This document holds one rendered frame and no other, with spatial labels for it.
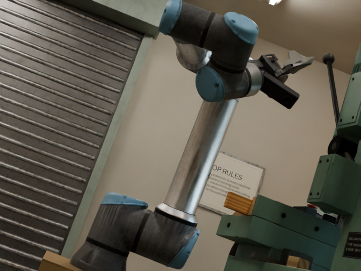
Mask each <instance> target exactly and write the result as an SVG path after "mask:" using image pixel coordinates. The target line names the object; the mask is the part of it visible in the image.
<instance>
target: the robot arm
mask: <svg viewBox="0 0 361 271"><path fill-rule="evenodd" d="M158 30H159V31H160V32H161V33H163V34H164V35H168V36H171V37H172V38H173V40H174V42H175V44H176V46H177V48H176V57H177V59H178V61H179V63H180V64H181V65H182V66H183V67H184V68H186V69H187V70H189V71H191V72H193V73H195V74H196V88H197V92H198V94H199V95H200V97H201V98H202V99H203V103H202V105H201V108H200V110H199V113H198V115H197V119H196V121H195V123H194V126H193V129H192V131H191V134H190V136H189V139H188V141H187V144H186V146H185V149H184V152H183V155H182V157H181V159H180V162H179V165H178V167H177V170H176V172H175V175H174V178H173V180H172V183H171V185H170V188H169V190H168V193H167V196H166V198H165V201H164V202H163V203H161V204H159V205H157V206H156V208H155V210H154V211H151V210H148V209H147V207H148V203H147V202H144V201H142V200H139V199H136V198H132V197H129V196H126V195H122V194H118V193H115V192H108V193H107V194H106V195H105V196H104V198H103V200H102V202H101V203H100V206H99V209H98V211H97V214H96V216H95V219H94V221H93V223H92V226H91V228H90V231H89V233H88V236H87V238H86V240H85V243H84V244H83V245H82V246H81V248H80V249H79V250H78V251H77V252H76V253H75V254H74V255H73V257H72V258H71V261H70V264H71V265H73V266H75V267H77V268H79V269H81V270H83V271H126V261H127V257H128V255H129V252H133V253H135V254H138V255H140V256H143V257H145V258H147V259H150V260H153V261H155V262H158V263H160V264H163V265H165V266H167V267H171V268H174V269H182V268H183V267H184V265H185V263H186V261H187V260H188V258H189V256H190V254H191V251H192V249H193V247H194V245H195V243H196V241H197V239H198V237H199V235H200V230H199V229H197V228H196V227H197V224H198V221H197V218H196V215H195V213H196V210H197V208H198V205H199V202H200V200H201V197H202V195H203V192H204V190H205V187H206V184H207V181H208V179H209V177H210V174H211V171H212V169H213V166H214V164H215V161H216V158H217V156H218V154H219V150H220V148H221V145H222V143H223V140H224V138H225V135H226V133H227V130H228V127H229V124H230V122H231V119H232V117H233V114H234V112H235V109H236V106H237V104H238V102H239V99H240V98H244V97H250V96H254V95H256V94H257V93H258V92H259V91H262V92H263V93H265V94H266V95H267V96H268V97H269V98H272V99H274V100H275V101H277V102H278V103H280V104H281V105H283V106H284V107H286V108H287V109H291V108H292V106H293V105H294V104H295V103H296V101H297V100H298V99H299V97H300V95H299V94H298V93H297V92H296V91H294V90H293V89H291V88H289V87H288V86H286V85H285V84H284V83H285V81H286V80H287V79H288V74H290V73H291V74H295V73H296V72H297V71H299V70H300V69H302V68H305V67H306V66H308V65H311V64H312V62H313V60H314V59H315V58H314V57H313V56H310V57H307V58H304V57H303V56H302V55H300V54H299V53H297V52H296V51H293V50H292V51H289V53H288V57H289V60H287V61H286V62H285V63H284V67H283V68H281V67H280V65H279V64H278V62H277V60H278V59H277V57H276V56H275V55H274V54H266V55H261V57H260V58H259V59H258V60H253V59H252V58H250V55H251V52H252V49H253V47H254V45H255V44H256V39H257V36H258V26H257V25H256V24H255V22H253V21H252V20H251V19H249V18H248V17H246V16H244V15H241V14H238V13H236V12H227V13H226V14H225V15H224V16H223V15H220V14H218V13H214V12H211V11H208V10H205V9H203V8H200V7H198V6H195V5H192V4H189V3H187V2H184V1H182V0H168V2H167V4H166V7H165V9H164V12H163V15H162V18H161V21H160V24H159V27H158ZM266 56H272V57H271V58H267V57H266Z"/></svg>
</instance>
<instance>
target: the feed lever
mask: <svg viewBox="0 0 361 271"><path fill-rule="evenodd" d="M334 60H335V58H334V56H333V55H332V54H331V53H326V54H325V55H324V56H323V58H322V61H323V63H324V64H326V65H327V68H328V76H329V83H330V90H331V97H332V102H333V109H334V116H335V123H336V127H337V124H338V120H339V118H340V112H339V108H338V101H337V95H336V88H335V81H334V75H333V68H332V63H333V62H334ZM357 149H358V148H357V144H356V142H354V141H352V140H350V139H347V138H345V137H343V132H341V131H339V130H337V136H335V137H334V138H333V139H332V140H331V142H330V144H329V146H328V155H329V154H338V155H340V156H342V157H345V158H347V159H349V160H351V161H354V162H355V160H354V158H355V156H356V154H357Z"/></svg>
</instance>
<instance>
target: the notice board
mask: <svg viewBox="0 0 361 271"><path fill-rule="evenodd" d="M265 170H266V168H265V167H262V166H260V165H257V164H255V163H252V162H249V161H247V160H244V159H241V158H238V157H236V156H234V155H231V154H228V153H226V152H223V151H219V154H218V156H217V158H216V161H215V164H214V166H213V169H212V171H211V174H210V177H209V179H208V181H207V184H206V187H205V190H204V192H203V195H202V197H201V200H200V202H199V205H198V206H200V207H202V208H205V209H208V210H211V211H214V212H216V213H219V214H221V215H232V214H233V213H234V212H235V211H233V210H231V209H228V208H225V207H224V206H223V205H224V203H225V200H226V197H227V194H228V192H233V193H236V194H238V195H241V196H243V197H246V198H248V199H251V200H253V197H257V195H258V193H259V189H260V187H261V184H262V180H263V177H264V174H265Z"/></svg>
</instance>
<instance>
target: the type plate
mask: <svg viewBox="0 0 361 271"><path fill-rule="evenodd" d="M342 257H346V258H354V259H361V232H349V234H348V238H347V240H346V244H345V248H344V252H343V255H342Z"/></svg>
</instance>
